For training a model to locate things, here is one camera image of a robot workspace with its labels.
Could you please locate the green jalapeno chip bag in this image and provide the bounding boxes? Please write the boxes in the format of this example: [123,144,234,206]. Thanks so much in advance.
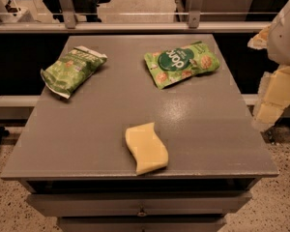
[41,46,107,99]

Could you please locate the green round-logo snack bag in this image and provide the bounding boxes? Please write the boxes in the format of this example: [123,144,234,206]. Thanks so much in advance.
[144,42,220,89]

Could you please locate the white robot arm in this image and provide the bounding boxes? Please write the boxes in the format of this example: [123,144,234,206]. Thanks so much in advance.
[247,0,290,131]

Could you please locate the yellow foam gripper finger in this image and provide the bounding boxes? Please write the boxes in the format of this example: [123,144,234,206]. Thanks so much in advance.
[247,26,270,50]
[252,65,290,131]

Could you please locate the grey metal railing frame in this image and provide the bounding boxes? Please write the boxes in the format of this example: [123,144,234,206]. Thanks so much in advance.
[0,0,290,34]

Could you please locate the metal drawer knob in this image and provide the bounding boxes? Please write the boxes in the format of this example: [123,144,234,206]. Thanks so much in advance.
[136,208,148,218]

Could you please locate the grey drawer cabinet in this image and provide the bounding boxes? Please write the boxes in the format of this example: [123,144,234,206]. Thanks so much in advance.
[2,35,277,232]

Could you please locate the yellow wavy sponge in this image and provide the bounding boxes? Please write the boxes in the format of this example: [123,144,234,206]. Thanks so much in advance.
[125,123,168,175]

